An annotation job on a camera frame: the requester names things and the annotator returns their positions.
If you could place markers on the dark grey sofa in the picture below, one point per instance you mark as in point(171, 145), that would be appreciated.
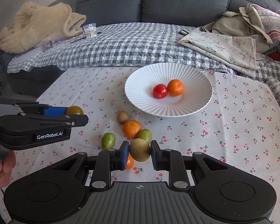
point(107, 2)

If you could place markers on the white ribbed plate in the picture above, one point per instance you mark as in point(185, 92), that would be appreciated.
point(177, 107)

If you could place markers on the small orange tomato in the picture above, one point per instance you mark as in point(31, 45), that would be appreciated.
point(130, 163)

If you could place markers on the small brown kiwi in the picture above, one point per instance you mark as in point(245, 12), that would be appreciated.
point(123, 116)

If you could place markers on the floral beige cloth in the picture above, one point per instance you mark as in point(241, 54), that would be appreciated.
point(224, 46)

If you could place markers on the purple patterned cloth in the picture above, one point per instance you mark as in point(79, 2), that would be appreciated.
point(51, 45)

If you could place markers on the black lint roller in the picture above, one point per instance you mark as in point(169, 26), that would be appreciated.
point(183, 32)

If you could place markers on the orange mandarin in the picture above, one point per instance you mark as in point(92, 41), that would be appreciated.
point(132, 128)
point(175, 87)

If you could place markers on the striped patterned pillow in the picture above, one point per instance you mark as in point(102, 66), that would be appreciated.
point(277, 28)

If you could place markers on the bag of cotton swabs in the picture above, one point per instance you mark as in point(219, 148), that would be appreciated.
point(89, 31)

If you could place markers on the green jujube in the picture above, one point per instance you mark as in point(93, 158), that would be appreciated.
point(108, 140)
point(145, 136)

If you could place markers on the person's left hand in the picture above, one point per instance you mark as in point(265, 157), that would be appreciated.
point(4, 168)

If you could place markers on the dark yellow tomato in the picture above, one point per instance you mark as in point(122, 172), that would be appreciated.
point(75, 110)

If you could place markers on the cream fleece blanket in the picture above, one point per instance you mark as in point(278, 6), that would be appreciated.
point(37, 21)

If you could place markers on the grey checked blanket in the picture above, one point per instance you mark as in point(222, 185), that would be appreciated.
point(130, 46)

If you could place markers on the red tomato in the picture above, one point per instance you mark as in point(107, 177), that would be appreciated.
point(160, 91)

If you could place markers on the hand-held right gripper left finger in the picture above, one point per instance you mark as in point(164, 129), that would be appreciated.
point(124, 155)

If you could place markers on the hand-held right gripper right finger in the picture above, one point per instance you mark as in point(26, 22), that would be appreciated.
point(154, 156)

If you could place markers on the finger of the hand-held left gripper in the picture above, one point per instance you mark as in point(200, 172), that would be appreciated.
point(49, 121)
point(56, 110)

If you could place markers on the cherry print cloth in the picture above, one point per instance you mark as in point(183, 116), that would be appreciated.
point(224, 133)

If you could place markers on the beige canvas bag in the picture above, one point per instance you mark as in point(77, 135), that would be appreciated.
point(242, 25)

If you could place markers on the black pen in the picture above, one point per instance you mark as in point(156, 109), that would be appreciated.
point(76, 39)

